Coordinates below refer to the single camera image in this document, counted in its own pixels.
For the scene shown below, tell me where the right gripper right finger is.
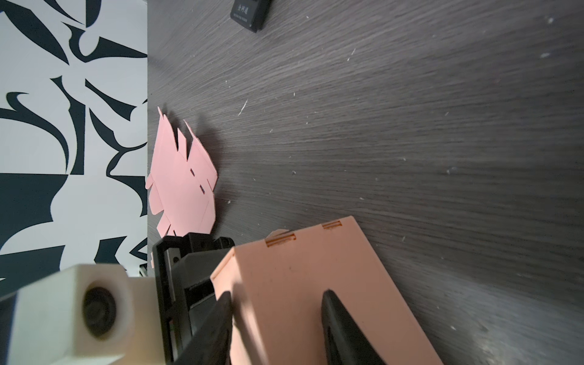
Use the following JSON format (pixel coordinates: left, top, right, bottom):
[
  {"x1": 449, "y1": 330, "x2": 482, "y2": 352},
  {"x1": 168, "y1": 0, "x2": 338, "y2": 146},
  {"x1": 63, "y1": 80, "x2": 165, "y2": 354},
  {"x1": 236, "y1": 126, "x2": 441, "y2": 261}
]
[{"x1": 321, "y1": 289, "x2": 385, "y2": 365}]

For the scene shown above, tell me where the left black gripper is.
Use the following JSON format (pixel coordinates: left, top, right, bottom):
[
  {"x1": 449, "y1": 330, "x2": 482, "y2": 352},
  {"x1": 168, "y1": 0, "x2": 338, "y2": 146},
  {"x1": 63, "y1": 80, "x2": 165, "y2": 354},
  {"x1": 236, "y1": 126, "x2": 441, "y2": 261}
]
[{"x1": 152, "y1": 233, "x2": 234, "y2": 364}]

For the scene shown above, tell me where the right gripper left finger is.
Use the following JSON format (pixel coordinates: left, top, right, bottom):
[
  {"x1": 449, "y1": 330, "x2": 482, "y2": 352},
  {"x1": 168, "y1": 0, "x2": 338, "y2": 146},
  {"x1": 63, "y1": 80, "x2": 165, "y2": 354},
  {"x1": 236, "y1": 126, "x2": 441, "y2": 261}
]
[{"x1": 173, "y1": 291, "x2": 233, "y2": 365}]

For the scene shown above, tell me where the salmon cardboard box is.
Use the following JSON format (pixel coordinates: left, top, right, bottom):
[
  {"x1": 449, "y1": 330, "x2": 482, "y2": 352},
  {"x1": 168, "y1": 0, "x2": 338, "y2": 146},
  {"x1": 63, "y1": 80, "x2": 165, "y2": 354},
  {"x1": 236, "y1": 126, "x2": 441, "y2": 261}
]
[{"x1": 211, "y1": 216, "x2": 440, "y2": 364}]

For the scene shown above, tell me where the pink flat cardboard box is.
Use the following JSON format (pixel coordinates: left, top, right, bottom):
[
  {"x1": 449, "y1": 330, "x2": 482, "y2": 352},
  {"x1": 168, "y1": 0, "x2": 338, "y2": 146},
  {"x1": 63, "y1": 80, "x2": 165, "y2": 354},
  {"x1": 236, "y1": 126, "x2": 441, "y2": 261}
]
[{"x1": 145, "y1": 113, "x2": 217, "y2": 237}]

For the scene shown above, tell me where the black remote control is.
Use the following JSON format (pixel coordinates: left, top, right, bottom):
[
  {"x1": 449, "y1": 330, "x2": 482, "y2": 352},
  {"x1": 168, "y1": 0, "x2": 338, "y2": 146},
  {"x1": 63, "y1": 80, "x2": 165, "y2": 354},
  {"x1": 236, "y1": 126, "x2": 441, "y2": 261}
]
[{"x1": 230, "y1": 0, "x2": 272, "y2": 33}]

